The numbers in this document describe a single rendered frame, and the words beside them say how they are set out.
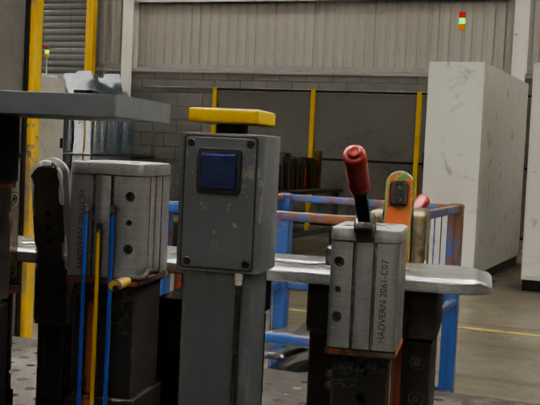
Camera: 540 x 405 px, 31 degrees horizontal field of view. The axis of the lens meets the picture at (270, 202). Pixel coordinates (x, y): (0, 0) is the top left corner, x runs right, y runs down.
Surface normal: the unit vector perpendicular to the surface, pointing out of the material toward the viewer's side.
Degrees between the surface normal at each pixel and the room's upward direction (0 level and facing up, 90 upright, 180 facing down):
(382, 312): 90
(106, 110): 90
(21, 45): 90
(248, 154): 90
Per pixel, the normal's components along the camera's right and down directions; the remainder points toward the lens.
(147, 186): 0.97, 0.06
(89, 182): -0.22, 0.04
